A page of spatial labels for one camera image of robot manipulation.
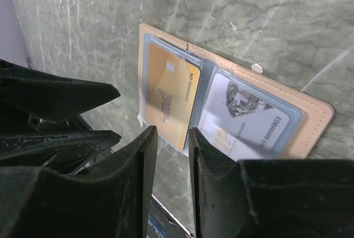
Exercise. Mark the beige leather card holder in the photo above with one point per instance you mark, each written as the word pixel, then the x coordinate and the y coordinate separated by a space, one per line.
pixel 308 116

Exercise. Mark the silver VIP card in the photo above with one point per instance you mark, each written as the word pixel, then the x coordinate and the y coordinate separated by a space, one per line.
pixel 238 123

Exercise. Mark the gold VIP card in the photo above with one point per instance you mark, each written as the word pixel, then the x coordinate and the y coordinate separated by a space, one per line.
pixel 171 88

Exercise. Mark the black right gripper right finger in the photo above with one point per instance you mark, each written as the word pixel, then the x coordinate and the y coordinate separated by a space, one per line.
pixel 269 198

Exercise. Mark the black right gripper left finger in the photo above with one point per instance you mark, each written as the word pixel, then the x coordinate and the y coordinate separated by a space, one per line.
pixel 108 199

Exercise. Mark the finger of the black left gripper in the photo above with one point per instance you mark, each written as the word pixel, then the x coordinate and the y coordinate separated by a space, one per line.
pixel 36 148
pixel 51 97

